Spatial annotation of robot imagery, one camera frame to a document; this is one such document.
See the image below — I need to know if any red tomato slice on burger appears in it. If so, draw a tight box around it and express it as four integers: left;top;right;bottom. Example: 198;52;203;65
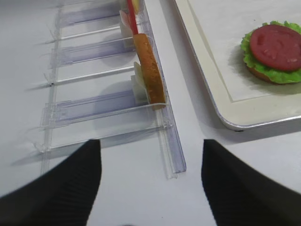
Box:
250;24;301;72

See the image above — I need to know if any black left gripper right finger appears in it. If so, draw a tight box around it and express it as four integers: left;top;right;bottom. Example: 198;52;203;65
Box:
201;139;301;226

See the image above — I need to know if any bottom bun on tray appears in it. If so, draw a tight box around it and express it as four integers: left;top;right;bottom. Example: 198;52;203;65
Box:
246;65;280;85

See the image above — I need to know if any clear acrylic slotted rack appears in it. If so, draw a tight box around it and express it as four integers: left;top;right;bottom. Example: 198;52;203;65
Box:
33;0;186;178

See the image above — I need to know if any yellow cheese slice in rack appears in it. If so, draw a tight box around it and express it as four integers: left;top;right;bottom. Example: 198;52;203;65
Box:
132;0;140;14

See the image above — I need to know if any green lettuce leaf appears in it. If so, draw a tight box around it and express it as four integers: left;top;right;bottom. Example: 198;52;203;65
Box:
240;21;301;84

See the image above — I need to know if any white rectangular tray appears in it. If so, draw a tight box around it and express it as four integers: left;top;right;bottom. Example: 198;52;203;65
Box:
176;0;301;130

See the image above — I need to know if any red tomato slice in rack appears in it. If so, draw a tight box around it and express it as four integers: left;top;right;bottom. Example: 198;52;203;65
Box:
127;0;138;35

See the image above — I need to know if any brown bread slice in rack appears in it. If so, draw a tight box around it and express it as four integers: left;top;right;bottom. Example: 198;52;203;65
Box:
133;33;166;111

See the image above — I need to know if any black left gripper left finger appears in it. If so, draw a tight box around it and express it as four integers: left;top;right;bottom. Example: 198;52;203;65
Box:
0;140;102;226

